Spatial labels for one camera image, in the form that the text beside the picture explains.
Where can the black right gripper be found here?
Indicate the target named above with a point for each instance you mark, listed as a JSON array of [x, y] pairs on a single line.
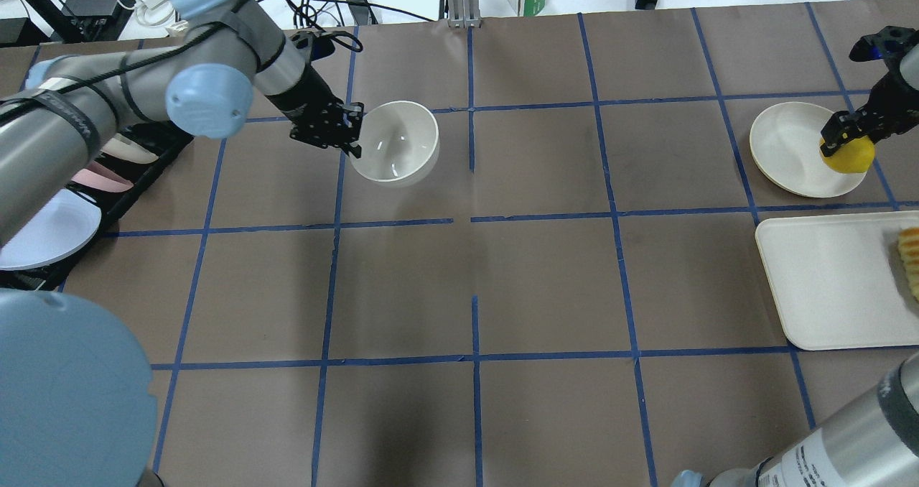
[[882, 103]]

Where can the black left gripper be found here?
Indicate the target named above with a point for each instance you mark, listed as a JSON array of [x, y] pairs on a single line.
[[296, 95]]

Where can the white ceramic bowl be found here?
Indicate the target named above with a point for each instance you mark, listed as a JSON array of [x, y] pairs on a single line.
[[400, 143]]

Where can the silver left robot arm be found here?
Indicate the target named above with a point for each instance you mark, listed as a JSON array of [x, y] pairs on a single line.
[[205, 87]]

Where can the cream round plate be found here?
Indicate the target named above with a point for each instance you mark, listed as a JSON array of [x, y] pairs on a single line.
[[784, 143]]

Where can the sliced yellow fruit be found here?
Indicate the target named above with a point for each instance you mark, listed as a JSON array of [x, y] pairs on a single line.
[[908, 251]]

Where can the white rectangular tray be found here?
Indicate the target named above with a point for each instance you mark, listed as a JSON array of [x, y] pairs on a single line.
[[838, 281]]

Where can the black dish rack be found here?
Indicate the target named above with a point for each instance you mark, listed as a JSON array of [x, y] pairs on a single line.
[[95, 199]]

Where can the cream plate in rack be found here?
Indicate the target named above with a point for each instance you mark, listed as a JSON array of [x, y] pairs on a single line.
[[126, 149]]

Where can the pink plate in rack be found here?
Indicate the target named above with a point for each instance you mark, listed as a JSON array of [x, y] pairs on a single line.
[[99, 177]]

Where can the lavender plate in rack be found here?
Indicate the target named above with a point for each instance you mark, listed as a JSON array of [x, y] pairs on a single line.
[[64, 225]]

